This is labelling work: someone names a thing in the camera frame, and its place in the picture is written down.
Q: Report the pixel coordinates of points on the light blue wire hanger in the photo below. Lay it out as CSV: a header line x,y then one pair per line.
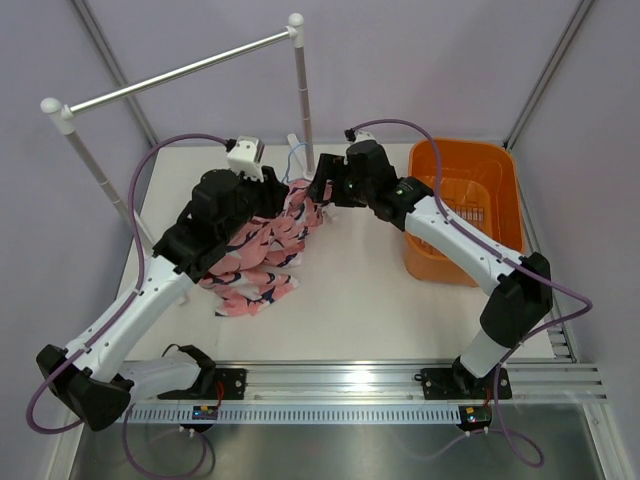
x,y
286,178

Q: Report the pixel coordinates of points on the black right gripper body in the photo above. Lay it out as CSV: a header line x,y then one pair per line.
x,y
359,194

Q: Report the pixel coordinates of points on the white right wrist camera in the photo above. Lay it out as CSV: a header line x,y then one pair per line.
x,y
354,136

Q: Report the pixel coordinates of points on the pink patterned shorts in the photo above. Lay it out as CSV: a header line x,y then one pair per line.
x,y
251,276

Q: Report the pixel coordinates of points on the white and silver clothes rack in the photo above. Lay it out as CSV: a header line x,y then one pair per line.
x,y
62,116

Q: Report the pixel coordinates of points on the orange plastic basket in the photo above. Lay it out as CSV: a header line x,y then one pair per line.
x,y
479,182

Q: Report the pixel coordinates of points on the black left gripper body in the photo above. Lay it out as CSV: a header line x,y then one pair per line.
x,y
256,199

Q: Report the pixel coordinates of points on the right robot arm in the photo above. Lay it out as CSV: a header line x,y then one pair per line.
x,y
517,286

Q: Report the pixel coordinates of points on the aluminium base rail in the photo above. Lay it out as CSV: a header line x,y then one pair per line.
x,y
333,363

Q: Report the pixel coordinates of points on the white slotted cable duct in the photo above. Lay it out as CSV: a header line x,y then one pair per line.
x,y
165,413

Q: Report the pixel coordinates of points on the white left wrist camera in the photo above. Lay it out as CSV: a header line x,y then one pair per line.
x,y
244,158

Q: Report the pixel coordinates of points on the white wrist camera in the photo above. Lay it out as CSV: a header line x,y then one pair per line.
x,y
244,158
354,136

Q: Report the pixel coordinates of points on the black right mount plate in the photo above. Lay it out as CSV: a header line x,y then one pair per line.
x,y
448,383

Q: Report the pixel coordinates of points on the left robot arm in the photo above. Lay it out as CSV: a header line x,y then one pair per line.
x,y
91,375

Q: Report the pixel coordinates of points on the black left mount plate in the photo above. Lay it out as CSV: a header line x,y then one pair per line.
x,y
229,382

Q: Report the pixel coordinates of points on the black mount plate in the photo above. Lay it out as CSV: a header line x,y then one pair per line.
x,y
448,383
229,382

